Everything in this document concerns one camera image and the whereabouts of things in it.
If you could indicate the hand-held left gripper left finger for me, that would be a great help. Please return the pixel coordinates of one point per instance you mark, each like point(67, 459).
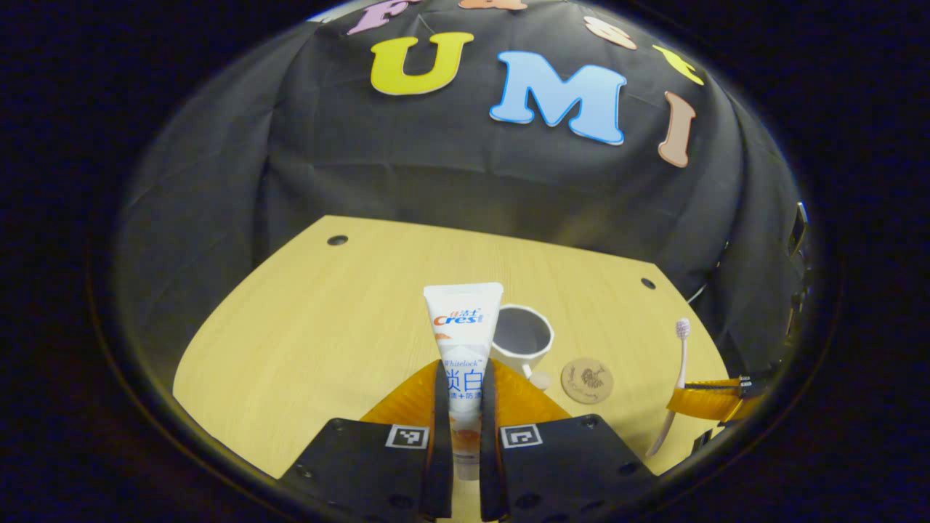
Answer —
point(442, 436)

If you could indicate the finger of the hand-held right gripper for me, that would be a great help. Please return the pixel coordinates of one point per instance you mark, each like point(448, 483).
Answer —
point(719, 383)
point(708, 405)

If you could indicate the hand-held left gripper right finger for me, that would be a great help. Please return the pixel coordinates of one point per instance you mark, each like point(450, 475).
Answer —
point(488, 436)

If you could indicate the white pink toothbrush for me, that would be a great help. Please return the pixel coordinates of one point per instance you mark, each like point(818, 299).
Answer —
point(681, 363)

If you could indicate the white cup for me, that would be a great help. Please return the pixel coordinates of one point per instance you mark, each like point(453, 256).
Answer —
point(519, 357)

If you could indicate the white toothpaste tube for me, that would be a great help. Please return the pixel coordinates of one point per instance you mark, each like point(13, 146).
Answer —
point(462, 341)

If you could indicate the round brown coaster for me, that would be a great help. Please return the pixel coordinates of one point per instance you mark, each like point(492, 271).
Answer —
point(587, 380)

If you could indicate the wooden desktop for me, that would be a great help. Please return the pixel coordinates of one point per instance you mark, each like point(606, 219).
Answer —
point(327, 327)

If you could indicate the black backdrop cloth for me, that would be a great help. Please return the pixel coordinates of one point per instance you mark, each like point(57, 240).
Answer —
point(407, 167)

